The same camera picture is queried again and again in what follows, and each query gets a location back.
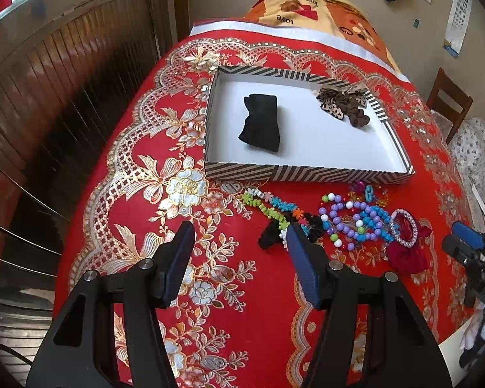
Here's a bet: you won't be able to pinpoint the wooden panelled door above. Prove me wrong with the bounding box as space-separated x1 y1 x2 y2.
0 0 178 227

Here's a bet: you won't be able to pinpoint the red floral tablecloth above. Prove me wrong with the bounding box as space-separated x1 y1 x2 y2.
52 28 475 388

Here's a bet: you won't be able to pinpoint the blue bead bracelet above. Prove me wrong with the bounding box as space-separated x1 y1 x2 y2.
361 204 394 244

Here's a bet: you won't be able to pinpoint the purple bead necklace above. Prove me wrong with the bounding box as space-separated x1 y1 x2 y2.
318 194 389 252

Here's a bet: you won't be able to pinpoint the floral white cloth cover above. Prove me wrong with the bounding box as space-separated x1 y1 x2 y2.
448 116 485 221

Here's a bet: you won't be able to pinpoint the purple plastic hair clips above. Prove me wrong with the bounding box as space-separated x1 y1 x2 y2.
348 182 389 205

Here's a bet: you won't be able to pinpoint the black cloth pouch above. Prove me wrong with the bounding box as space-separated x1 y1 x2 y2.
238 94 284 153

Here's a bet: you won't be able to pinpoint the colourful flower bead necklace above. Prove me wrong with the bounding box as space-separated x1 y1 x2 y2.
242 188 312 251

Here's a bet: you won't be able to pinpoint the leopard print bow hair clip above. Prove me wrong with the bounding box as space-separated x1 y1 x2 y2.
316 85 370 129

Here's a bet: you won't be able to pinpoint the black scrunchie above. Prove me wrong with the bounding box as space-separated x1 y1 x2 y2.
258 214 324 249

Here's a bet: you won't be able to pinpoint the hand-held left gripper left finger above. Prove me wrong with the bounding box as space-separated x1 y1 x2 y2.
25 221 197 388

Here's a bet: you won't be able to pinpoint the orange printed blanket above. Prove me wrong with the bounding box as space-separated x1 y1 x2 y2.
242 0 397 69

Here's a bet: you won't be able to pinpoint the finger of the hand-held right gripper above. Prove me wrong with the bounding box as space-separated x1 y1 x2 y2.
442 235 471 267
452 221 485 249

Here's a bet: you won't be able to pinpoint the silver beaded bracelet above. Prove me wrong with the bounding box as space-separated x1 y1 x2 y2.
389 209 420 248

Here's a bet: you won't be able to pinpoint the wall calendar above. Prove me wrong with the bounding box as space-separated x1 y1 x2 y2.
443 0 475 57

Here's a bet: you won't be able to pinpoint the white cloth strip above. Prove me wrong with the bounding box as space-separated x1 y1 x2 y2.
189 19 410 82

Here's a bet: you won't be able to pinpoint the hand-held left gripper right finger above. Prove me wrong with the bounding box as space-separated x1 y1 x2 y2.
286 223 453 388

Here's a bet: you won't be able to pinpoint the wooden chair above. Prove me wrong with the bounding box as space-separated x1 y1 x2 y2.
426 67 473 144

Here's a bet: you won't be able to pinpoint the red cloth scrunchie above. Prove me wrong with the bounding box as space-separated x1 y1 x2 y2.
385 216 434 273

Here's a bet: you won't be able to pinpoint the striped cardboard box tray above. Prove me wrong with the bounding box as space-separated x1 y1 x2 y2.
203 65 414 185

